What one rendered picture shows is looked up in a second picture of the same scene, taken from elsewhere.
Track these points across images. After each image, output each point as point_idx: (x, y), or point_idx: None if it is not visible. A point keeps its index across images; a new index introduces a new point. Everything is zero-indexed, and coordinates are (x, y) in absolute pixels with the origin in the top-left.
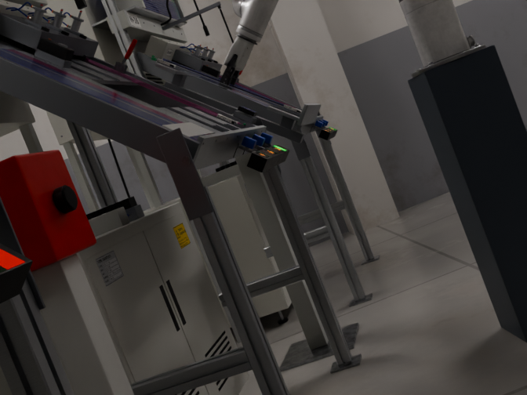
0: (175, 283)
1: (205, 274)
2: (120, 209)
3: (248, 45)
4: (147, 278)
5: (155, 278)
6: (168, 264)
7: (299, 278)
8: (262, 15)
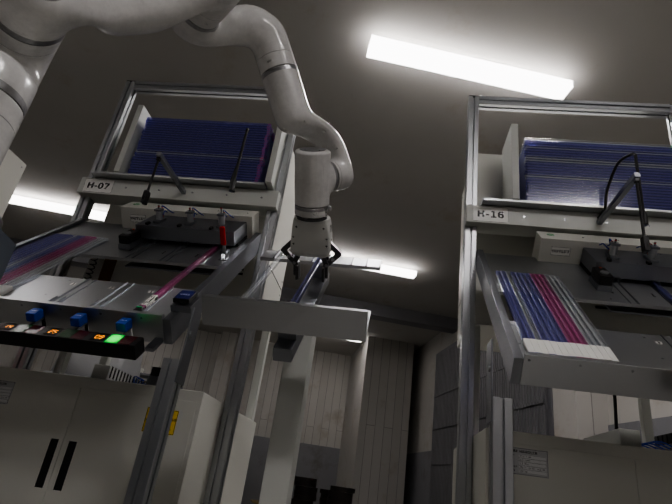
0: (85, 450)
1: (170, 479)
2: (101, 366)
3: (295, 223)
4: (39, 422)
5: (53, 429)
6: (93, 430)
7: None
8: (295, 182)
